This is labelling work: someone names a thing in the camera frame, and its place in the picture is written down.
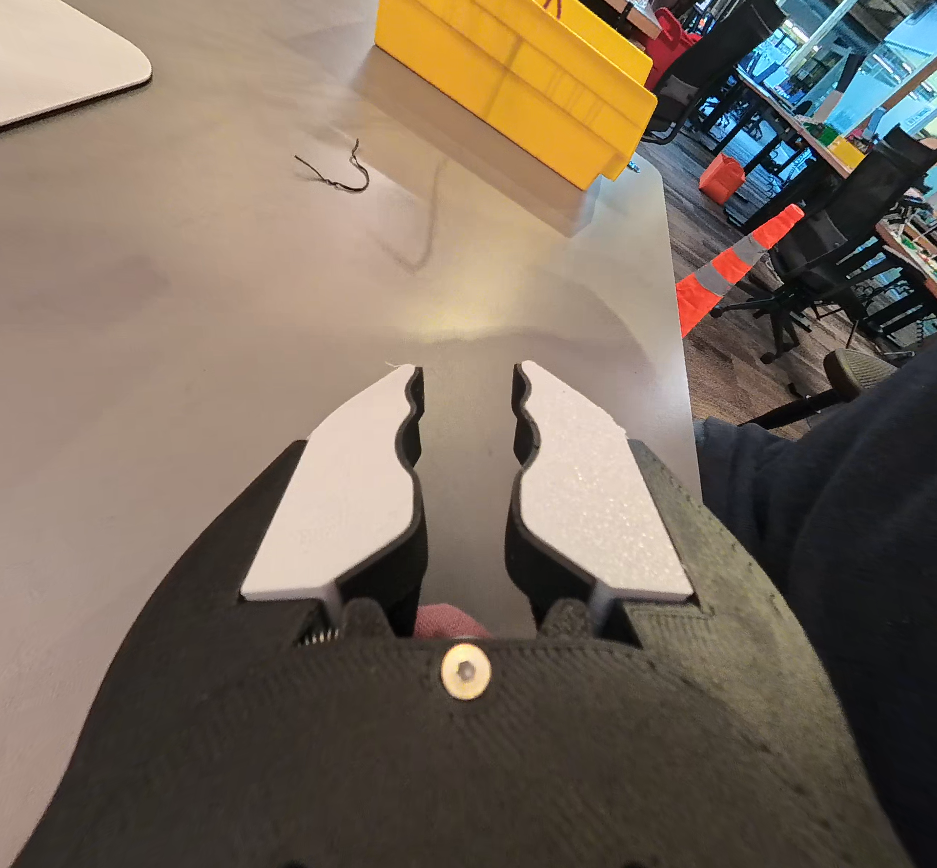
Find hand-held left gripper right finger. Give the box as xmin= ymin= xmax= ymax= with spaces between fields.
xmin=505 ymin=360 xmax=696 ymax=626

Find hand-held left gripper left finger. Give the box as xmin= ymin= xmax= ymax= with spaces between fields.
xmin=240 ymin=364 xmax=429 ymax=623

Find yellow plastic bin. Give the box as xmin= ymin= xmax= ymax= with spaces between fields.
xmin=375 ymin=0 xmax=658 ymax=191

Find orange traffic cone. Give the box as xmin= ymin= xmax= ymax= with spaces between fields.
xmin=675 ymin=204 xmax=805 ymax=339

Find dark office chair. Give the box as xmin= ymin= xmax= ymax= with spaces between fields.
xmin=739 ymin=348 xmax=905 ymax=431

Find black twist tie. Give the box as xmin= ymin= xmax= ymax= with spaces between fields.
xmin=295 ymin=138 xmax=370 ymax=193

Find orange box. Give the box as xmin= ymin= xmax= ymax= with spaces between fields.
xmin=699 ymin=154 xmax=746 ymax=204

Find black office chair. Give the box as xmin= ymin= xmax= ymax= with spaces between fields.
xmin=713 ymin=124 xmax=937 ymax=364
xmin=644 ymin=0 xmax=788 ymax=145

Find red bin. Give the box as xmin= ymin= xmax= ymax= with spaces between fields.
xmin=644 ymin=7 xmax=704 ymax=89

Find white stand base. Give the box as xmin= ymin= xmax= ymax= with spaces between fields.
xmin=0 ymin=0 xmax=153 ymax=129

